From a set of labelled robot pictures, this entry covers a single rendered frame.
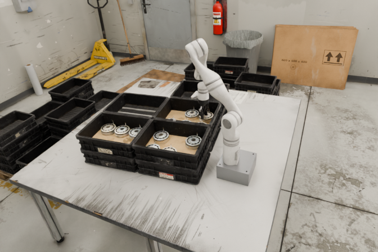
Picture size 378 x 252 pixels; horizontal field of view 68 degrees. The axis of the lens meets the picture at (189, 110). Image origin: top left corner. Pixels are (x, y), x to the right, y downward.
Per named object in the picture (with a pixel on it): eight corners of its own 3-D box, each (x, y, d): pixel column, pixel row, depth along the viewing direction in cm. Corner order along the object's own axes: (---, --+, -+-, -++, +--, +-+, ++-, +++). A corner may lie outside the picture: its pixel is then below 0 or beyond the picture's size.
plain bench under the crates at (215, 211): (291, 161, 275) (301, 99, 238) (252, 347, 153) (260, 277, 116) (152, 130, 337) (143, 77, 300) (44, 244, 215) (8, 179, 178)
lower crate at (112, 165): (156, 145, 198) (154, 131, 191) (136, 174, 174) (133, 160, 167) (108, 137, 210) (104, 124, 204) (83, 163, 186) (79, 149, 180)
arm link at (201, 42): (204, 58, 171) (192, 64, 170) (201, 33, 146) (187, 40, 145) (212, 70, 168) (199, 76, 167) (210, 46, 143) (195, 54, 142)
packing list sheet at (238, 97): (248, 92, 255) (248, 91, 255) (242, 104, 237) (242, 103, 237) (215, 87, 268) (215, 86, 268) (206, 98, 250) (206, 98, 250)
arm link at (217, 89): (224, 76, 148) (212, 82, 143) (248, 120, 150) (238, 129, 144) (214, 81, 156) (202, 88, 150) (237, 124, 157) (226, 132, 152)
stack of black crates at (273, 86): (273, 111, 328) (277, 75, 305) (268, 124, 305) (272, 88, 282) (240, 105, 344) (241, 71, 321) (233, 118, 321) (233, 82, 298)
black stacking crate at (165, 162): (210, 140, 179) (210, 126, 174) (197, 172, 156) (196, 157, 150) (154, 133, 192) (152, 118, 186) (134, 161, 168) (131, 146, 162)
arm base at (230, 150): (239, 156, 167) (241, 133, 158) (236, 166, 160) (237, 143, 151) (224, 153, 170) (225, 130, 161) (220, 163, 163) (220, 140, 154)
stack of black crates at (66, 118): (84, 131, 318) (73, 97, 295) (105, 136, 307) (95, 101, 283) (57, 153, 288) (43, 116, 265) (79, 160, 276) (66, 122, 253)
